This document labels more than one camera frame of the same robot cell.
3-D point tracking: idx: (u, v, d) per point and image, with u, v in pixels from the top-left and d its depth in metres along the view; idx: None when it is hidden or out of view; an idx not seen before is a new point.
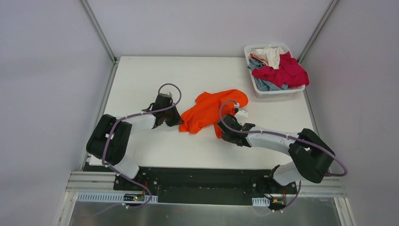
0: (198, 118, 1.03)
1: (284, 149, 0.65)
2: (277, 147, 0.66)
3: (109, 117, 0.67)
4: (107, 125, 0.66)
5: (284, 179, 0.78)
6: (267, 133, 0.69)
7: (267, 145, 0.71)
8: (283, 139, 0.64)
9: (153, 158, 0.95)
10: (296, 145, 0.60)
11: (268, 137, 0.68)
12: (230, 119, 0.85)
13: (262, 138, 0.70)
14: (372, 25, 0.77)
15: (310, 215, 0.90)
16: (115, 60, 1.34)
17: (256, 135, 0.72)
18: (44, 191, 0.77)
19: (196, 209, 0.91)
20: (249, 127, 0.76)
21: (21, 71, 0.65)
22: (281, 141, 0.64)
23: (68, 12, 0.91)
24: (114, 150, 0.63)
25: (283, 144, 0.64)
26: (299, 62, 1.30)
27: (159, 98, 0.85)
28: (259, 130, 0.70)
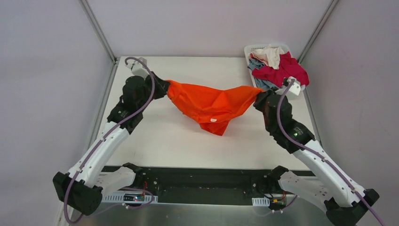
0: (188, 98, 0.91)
1: (336, 194, 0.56)
2: (330, 186, 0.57)
3: (62, 176, 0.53)
4: (64, 185, 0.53)
5: (292, 189, 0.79)
6: (328, 164, 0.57)
7: (312, 168, 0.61)
8: (347, 189, 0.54)
9: (153, 158, 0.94)
10: (358, 207, 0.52)
11: (328, 174, 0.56)
12: (287, 112, 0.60)
13: (318, 166, 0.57)
14: (371, 25, 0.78)
15: (309, 214, 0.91)
16: (115, 60, 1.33)
17: (313, 158, 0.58)
18: (44, 191, 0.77)
19: (196, 209, 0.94)
20: (309, 140, 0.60)
21: (22, 71, 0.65)
22: (343, 190, 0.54)
23: (69, 12, 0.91)
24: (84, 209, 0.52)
25: (345, 194, 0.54)
26: (299, 62, 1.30)
27: (125, 92, 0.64)
28: (323, 157, 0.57)
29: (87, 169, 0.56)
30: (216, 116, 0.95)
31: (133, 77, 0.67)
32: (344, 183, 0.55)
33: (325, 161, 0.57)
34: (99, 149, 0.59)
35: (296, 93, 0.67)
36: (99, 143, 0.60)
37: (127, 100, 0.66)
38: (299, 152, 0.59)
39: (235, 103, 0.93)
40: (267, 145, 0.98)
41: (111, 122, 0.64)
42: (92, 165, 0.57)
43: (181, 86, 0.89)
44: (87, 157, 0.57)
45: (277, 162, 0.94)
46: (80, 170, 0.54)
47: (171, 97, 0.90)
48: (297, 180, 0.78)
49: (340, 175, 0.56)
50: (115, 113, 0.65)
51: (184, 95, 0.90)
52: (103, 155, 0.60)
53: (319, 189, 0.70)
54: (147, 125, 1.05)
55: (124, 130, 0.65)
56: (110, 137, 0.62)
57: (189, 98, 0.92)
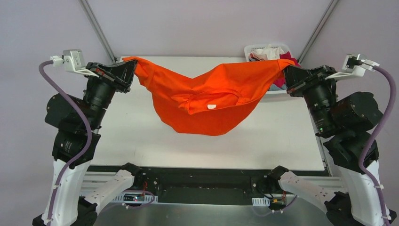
0: (165, 78, 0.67)
1: (361, 213, 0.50)
2: (361, 205, 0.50)
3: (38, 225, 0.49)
4: None
5: (292, 191, 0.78)
6: (376, 191, 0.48)
7: (353, 183, 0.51)
8: (379, 215, 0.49)
9: (153, 158, 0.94)
10: None
11: (371, 199, 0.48)
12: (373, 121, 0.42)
13: (364, 192, 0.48)
14: (371, 25, 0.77)
15: (308, 214, 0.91)
16: (115, 60, 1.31)
17: (367, 182, 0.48)
18: (42, 190, 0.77)
19: (195, 209, 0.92)
20: (370, 161, 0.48)
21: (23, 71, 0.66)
22: (375, 217, 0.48)
23: (68, 11, 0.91)
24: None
25: (375, 220, 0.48)
26: (299, 62, 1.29)
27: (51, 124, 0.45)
28: (378, 184, 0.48)
29: (58, 218, 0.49)
30: (215, 101, 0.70)
31: (56, 99, 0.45)
32: (379, 209, 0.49)
33: (376, 187, 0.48)
34: (60, 195, 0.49)
35: (359, 75, 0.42)
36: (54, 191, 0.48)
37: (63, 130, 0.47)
38: (355, 173, 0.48)
39: (239, 81, 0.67)
40: (265, 145, 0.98)
41: (58, 161, 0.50)
42: (61, 212, 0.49)
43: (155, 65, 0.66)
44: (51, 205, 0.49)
45: (277, 163, 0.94)
46: (50, 221, 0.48)
47: (144, 78, 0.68)
48: (297, 181, 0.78)
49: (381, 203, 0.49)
50: (58, 148, 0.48)
51: (159, 76, 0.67)
52: (67, 197, 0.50)
53: (319, 190, 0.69)
54: (146, 125, 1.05)
55: (77, 167, 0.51)
56: (65, 180, 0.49)
57: (166, 76, 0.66)
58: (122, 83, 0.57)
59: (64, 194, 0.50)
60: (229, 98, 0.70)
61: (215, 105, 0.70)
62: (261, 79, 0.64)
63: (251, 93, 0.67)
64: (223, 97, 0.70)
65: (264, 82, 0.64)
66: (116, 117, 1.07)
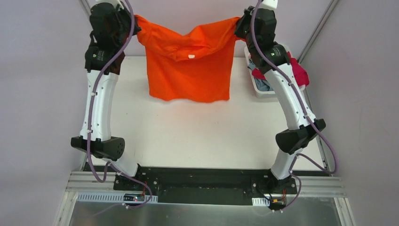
0: (160, 32, 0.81)
1: (290, 117, 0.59)
2: (288, 109, 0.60)
3: (78, 140, 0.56)
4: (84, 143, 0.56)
5: (282, 171, 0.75)
6: (292, 89, 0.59)
7: (278, 92, 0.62)
8: (300, 114, 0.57)
9: (154, 158, 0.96)
10: (303, 130, 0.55)
11: (290, 97, 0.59)
12: (268, 27, 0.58)
13: (283, 90, 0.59)
14: (371, 25, 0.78)
15: (310, 214, 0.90)
16: None
17: (281, 81, 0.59)
18: (43, 190, 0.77)
19: (195, 209, 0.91)
20: (283, 63, 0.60)
21: (22, 73, 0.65)
22: (296, 114, 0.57)
23: (69, 12, 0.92)
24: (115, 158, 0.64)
25: (297, 117, 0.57)
26: (299, 62, 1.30)
27: (95, 24, 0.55)
28: (291, 81, 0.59)
29: (98, 128, 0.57)
30: (195, 52, 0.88)
31: (98, 5, 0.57)
32: (300, 108, 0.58)
33: (291, 85, 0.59)
34: (97, 103, 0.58)
35: (273, 7, 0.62)
36: (92, 98, 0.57)
37: (100, 35, 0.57)
38: (270, 73, 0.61)
39: (212, 36, 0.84)
40: (264, 144, 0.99)
41: (91, 71, 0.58)
42: (99, 121, 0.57)
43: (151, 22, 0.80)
44: (90, 115, 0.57)
45: None
46: (91, 130, 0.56)
47: (141, 33, 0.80)
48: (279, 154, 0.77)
49: (299, 100, 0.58)
50: (91, 58, 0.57)
51: (156, 31, 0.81)
52: (104, 107, 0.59)
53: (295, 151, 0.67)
54: (146, 124, 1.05)
55: (110, 74, 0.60)
56: (100, 88, 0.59)
57: (162, 32, 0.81)
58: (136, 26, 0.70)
59: (99, 104, 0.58)
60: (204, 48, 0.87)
61: (193, 54, 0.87)
62: (223, 32, 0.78)
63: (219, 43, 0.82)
64: (200, 48, 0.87)
65: (226, 39, 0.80)
66: (117, 116, 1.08)
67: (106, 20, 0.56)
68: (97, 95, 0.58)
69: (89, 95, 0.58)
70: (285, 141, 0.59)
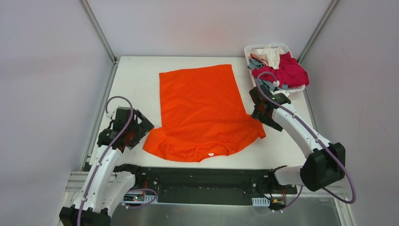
0: (174, 142, 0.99)
1: (304, 145, 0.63)
2: (299, 140, 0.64)
3: (67, 211, 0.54)
4: (73, 218, 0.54)
5: (284, 179, 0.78)
6: (297, 120, 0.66)
7: (289, 129, 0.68)
8: (311, 139, 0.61)
9: (154, 159, 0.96)
10: (320, 152, 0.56)
11: (298, 128, 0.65)
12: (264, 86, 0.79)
13: (289, 122, 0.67)
14: (371, 24, 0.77)
15: (309, 214, 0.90)
16: (115, 60, 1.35)
17: (285, 115, 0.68)
18: (43, 190, 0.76)
19: (195, 209, 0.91)
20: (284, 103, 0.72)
21: (21, 72, 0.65)
22: (307, 140, 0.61)
23: (68, 12, 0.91)
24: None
25: (309, 142, 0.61)
26: (299, 62, 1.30)
27: (119, 112, 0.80)
28: (293, 113, 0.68)
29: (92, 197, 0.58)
30: (212, 150, 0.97)
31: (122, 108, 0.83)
32: (310, 134, 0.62)
33: (295, 117, 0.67)
34: (99, 173, 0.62)
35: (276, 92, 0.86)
36: (96, 168, 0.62)
37: (118, 122, 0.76)
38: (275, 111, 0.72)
39: (226, 138, 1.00)
40: (264, 146, 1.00)
41: (101, 146, 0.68)
42: (95, 190, 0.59)
43: (165, 137, 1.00)
44: (89, 184, 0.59)
45: (278, 162, 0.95)
46: (85, 199, 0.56)
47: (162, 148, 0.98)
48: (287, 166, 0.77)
49: (307, 128, 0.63)
50: (104, 136, 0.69)
51: (171, 143, 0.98)
52: (103, 177, 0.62)
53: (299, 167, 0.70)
54: None
55: (115, 151, 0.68)
56: (106, 160, 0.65)
57: (175, 145, 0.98)
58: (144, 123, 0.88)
59: (100, 175, 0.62)
60: (220, 145, 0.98)
61: (213, 155, 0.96)
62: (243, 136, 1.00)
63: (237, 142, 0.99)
64: (215, 146, 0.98)
65: (247, 141, 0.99)
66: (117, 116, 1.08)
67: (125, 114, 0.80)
68: (101, 166, 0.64)
69: (93, 165, 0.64)
70: (311, 173, 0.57)
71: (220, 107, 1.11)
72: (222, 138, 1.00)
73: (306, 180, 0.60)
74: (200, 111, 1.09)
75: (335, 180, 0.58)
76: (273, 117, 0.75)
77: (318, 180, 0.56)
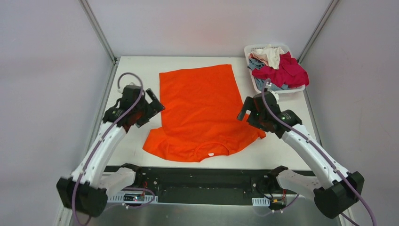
0: (174, 141, 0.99)
1: (320, 173, 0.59)
2: (315, 168, 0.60)
3: (64, 181, 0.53)
4: (69, 190, 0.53)
5: (288, 185, 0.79)
6: (312, 146, 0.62)
7: (303, 153, 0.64)
8: (329, 169, 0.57)
9: (154, 158, 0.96)
10: (339, 186, 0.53)
11: (313, 156, 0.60)
12: (271, 98, 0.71)
13: (303, 148, 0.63)
14: (371, 24, 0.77)
15: (310, 214, 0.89)
16: (115, 60, 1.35)
17: (298, 139, 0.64)
18: (43, 190, 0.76)
19: (196, 209, 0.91)
20: (296, 124, 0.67)
21: (21, 72, 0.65)
22: (324, 170, 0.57)
23: (68, 11, 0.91)
24: (93, 211, 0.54)
25: (327, 173, 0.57)
26: (299, 62, 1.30)
27: (126, 90, 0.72)
28: (307, 138, 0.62)
29: (91, 172, 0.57)
30: (212, 150, 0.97)
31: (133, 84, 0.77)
32: (328, 163, 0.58)
33: (310, 141, 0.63)
34: (99, 150, 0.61)
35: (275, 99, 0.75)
36: (98, 143, 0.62)
37: (124, 101, 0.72)
38: (286, 133, 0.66)
39: (226, 138, 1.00)
40: (264, 146, 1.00)
41: (107, 123, 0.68)
42: (95, 165, 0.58)
43: (165, 136, 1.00)
44: (89, 158, 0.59)
45: (277, 162, 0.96)
46: (83, 173, 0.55)
47: (161, 147, 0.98)
48: (293, 174, 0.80)
49: (324, 157, 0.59)
50: (110, 114, 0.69)
51: (171, 143, 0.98)
52: (104, 153, 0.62)
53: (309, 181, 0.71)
54: (146, 125, 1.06)
55: (120, 129, 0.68)
56: (108, 137, 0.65)
57: (175, 144, 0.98)
58: (156, 105, 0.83)
59: (101, 150, 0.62)
60: (220, 145, 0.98)
61: (212, 155, 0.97)
62: (243, 137, 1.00)
63: (237, 142, 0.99)
64: (215, 147, 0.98)
65: (248, 141, 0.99)
66: None
67: (134, 93, 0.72)
68: (103, 142, 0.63)
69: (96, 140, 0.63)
70: (328, 204, 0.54)
71: (220, 107, 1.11)
72: (222, 138, 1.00)
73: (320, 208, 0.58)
74: (200, 111, 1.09)
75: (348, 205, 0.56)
76: (283, 138, 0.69)
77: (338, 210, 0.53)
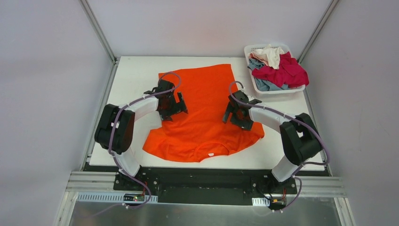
0: (173, 141, 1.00)
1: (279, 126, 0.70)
2: (274, 123, 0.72)
3: (112, 107, 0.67)
4: (111, 116, 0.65)
5: (281, 174, 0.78)
6: (268, 110, 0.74)
7: (266, 120, 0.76)
8: (280, 117, 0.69)
9: (154, 159, 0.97)
10: (289, 123, 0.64)
11: (269, 115, 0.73)
12: (240, 94, 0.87)
13: (263, 114, 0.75)
14: (372, 24, 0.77)
15: (310, 215, 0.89)
16: (115, 60, 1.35)
17: (258, 110, 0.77)
18: (43, 190, 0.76)
19: (196, 209, 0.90)
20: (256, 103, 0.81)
21: (21, 72, 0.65)
22: (277, 119, 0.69)
23: (68, 11, 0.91)
24: (121, 138, 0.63)
25: (279, 121, 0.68)
26: (299, 62, 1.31)
27: (163, 81, 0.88)
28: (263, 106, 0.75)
29: (133, 107, 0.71)
30: (212, 150, 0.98)
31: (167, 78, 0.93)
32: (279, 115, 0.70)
33: (266, 108, 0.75)
34: (140, 102, 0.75)
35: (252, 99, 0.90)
36: (141, 98, 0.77)
37: (159, 89, 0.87)
38: (252, 112, 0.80)
39: (226, 138, 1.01)
40: (264, 146, 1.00)
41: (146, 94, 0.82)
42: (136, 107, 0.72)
43: (165, 137, 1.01)
44: (133, 101, 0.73)
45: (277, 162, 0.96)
46: (129, 105, 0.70)
47: (161, 147, 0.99)
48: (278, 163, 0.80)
49: (275, 111, 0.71)
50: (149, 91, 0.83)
51: (171, 143, 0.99)
52: (143, 105, 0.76)
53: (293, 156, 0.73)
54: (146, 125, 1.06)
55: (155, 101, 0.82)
56: (148, 99, 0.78)
57: (175, 144, 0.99)
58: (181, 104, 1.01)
59: (142, 103, 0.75)
60: (220, 145, 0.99)
61: (212, 155, 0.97)
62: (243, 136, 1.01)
63: (237, 142, 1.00)
64: (215, 146, 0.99)
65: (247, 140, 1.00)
66: None
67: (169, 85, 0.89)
68: (144, 100, 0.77)
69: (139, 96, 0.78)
70: (289, 145, 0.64)
71: (220, 106, 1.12)
72: (222, 137, 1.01)
73: (290, 156, 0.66)
74: (200, 110, 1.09)
75: (315, 150, 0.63)
76: (252, 117, 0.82)
77: (295, 149, 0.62)
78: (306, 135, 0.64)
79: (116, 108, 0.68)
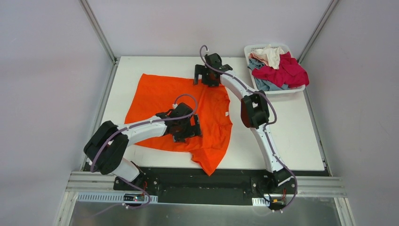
0: (208, 142, 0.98)
1: (241, 96, 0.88)
2: (238, 93, 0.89)
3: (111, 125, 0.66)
4: (106, 134, 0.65)
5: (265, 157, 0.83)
6: (235, 81, 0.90)
7: (231, 87, 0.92)
8: (243, 91, 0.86)
9: (153, 159, 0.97)
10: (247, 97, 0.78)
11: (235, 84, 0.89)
12: (215, 57, 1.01)
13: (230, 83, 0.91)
14: (371, 24, 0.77)
15: (311, 215, 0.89)
16: (115, 60, 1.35)
17: (227, 78, 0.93)
18: (43, 190, 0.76)
19: (196, 209, 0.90)
20: (227, 69, 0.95)
21: (21, 73, 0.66)
22: (241, 92, 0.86)
23: (68, 11, 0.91)
24: (106, 161, 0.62)
25: (242, 93, 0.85)
26: (299, 62, 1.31)
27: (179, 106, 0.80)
28: (231, 76, 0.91)
29: (132, 131, 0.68)
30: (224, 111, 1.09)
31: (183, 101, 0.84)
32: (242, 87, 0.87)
33: (234, 78, 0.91)
34: (143, 126, 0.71)
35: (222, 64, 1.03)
36: (147, 121, 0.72)
37: (174, 113, 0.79)
38: (222, 78, 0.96)
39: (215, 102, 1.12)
40: None
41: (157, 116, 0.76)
42: (137, 131, 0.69)
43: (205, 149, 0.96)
44: (137, 124, 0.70)
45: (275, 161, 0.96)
46: (128, 128, 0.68)
47: (217, 153, 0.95)
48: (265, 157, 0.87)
49: (240, 84, 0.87)
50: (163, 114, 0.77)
51: (209, 141, 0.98)
52: (146, 131, 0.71)
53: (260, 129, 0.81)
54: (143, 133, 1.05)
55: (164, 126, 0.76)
56: (155, 124, 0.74)
57: (212, 139, 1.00)
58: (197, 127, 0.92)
59: (145, 128, 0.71)
60: (223, 104, 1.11)
61: (228, 112, 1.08)
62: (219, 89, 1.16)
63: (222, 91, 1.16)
64: (221, 108, 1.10)
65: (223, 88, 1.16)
66: (117, 117, 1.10)
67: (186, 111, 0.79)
68: (150, 124, 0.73)
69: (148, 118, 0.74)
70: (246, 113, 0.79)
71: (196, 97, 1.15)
72: (213, 101, 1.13)
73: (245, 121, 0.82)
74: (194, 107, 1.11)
75: (264, 118, 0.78)
76: (221, 82, 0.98)
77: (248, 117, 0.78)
78: (259, 106, 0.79)
79: (115, 126, 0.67)
